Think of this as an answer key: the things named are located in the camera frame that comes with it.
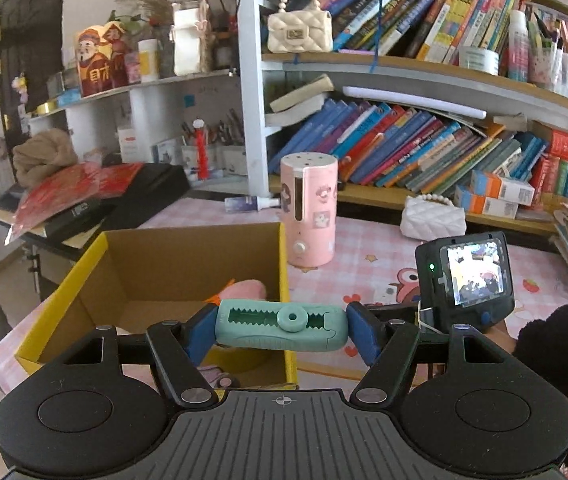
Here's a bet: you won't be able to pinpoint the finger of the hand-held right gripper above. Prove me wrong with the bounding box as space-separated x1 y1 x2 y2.
364 304 435 333

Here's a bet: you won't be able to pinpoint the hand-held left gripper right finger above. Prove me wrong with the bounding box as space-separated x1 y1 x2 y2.
346 301 512 408

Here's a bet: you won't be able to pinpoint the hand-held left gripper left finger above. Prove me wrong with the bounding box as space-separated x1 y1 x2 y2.
56 304 221 408

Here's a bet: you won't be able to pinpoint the pink fluffy toy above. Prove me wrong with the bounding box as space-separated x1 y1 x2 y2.
204 279 267 306

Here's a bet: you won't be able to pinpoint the yellow cardboard box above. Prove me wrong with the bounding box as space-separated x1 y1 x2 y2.
14 222 301 391

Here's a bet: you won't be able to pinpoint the person's right forearm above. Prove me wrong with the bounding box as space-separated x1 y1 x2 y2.
511 304 568 476

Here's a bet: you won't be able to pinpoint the white quilted pouch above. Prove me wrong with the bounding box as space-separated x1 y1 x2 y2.
400 194 467 240

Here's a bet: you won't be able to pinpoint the pink checked tablecloth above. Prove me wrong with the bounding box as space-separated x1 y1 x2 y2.
0 195 568 411

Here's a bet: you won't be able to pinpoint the orange white small box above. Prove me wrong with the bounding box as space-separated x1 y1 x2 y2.
470 169 536 206
454 185 520 219

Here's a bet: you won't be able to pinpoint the pink cylinder humidifier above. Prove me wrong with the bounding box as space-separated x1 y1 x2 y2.
280 151 339 267

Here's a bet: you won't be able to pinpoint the row of leaning books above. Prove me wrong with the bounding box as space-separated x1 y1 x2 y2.
270 99 550 196

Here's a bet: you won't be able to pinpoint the black electronic keyboard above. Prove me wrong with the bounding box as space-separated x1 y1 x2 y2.
0 162 191 261

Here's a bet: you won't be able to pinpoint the white pen holder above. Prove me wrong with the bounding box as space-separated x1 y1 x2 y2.
221 145 249 177
180 142 215 177

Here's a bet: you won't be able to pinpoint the black keyboard stand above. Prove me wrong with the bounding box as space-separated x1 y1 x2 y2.
24 245 47 301

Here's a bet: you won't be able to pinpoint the red tassel ornament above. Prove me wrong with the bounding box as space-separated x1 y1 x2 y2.
192 119 212 181

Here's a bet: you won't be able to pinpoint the white light tube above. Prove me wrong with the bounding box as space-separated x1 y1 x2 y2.
342 86 487 121

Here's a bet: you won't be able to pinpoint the white red label box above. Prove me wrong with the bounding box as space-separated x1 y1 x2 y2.
118 127 140 161

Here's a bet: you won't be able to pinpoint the red paper sheets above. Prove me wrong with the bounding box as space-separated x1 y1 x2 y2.
6 161 145 246

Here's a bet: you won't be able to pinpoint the cream paperback book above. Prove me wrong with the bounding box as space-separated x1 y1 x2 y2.
265 92 329 127
269 74 335 113

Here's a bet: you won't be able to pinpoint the white round tin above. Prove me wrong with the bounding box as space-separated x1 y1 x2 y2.
459 45 500 76

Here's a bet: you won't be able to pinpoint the white bookshelf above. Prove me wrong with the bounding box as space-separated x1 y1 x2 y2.
28 0 568 241

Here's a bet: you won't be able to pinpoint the beige cloth bundle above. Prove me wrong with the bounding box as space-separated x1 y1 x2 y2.
12 128 79 186

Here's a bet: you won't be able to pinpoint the clear pen cup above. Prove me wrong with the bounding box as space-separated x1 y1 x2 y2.
529 35 568 101

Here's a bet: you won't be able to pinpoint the pastel glue bottle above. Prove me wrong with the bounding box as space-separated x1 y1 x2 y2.
506 9 530 83

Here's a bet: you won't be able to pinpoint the row of colourful books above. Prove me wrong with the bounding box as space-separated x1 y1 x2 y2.
324 0 530 63

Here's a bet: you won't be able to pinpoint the white plastic bottle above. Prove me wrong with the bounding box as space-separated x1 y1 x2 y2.
138 39 159 83

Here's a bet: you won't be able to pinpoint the brown glass bottle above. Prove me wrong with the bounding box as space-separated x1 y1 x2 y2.
213 35 235 70

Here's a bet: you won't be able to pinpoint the cream quilted handbag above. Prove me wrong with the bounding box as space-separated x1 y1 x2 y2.
267 0 333 55

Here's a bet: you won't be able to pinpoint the white window carton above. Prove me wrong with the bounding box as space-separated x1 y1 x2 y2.
171 1 203 77

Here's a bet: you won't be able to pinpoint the dark door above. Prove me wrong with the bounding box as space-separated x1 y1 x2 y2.
0 0 67 131

